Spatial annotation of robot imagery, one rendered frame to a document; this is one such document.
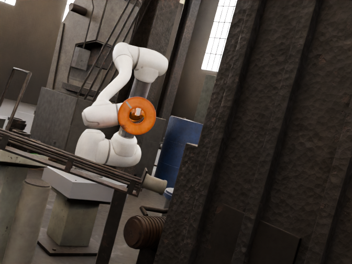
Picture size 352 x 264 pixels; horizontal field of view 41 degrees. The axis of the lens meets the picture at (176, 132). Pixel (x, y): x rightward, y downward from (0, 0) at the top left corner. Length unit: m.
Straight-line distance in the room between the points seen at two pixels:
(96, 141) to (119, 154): 0.17
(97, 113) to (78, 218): 0.91
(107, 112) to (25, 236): 0.64
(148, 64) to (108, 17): 4.69
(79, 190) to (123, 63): 0.75
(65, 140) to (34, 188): 2.94
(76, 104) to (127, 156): 2.11
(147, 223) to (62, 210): 1.14
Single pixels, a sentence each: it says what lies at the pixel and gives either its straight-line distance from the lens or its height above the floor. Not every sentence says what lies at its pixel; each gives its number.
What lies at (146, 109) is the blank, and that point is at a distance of 1.88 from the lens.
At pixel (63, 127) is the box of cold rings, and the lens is 5.04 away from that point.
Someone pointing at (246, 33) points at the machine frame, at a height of 1.26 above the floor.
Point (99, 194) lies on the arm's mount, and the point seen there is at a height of 0.39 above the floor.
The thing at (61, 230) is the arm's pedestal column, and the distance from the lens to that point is 2.88.
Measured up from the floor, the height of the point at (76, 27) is 1.81.
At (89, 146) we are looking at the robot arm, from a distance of 2.81.
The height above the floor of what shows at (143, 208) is 0.55.
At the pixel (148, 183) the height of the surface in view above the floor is 0.67.
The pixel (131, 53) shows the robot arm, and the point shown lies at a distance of 2.63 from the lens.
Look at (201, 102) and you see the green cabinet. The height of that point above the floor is 1.13.
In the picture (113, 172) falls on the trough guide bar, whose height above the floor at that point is 0.68.
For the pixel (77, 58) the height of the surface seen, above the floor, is 1.31.
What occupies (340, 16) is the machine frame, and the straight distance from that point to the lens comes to 1.37.
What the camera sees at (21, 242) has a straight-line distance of 2.09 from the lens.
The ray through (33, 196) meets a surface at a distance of 2.03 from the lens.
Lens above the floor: 0.97
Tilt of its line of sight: 3 degrees down
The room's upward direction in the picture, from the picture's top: 15 degrees clockwise
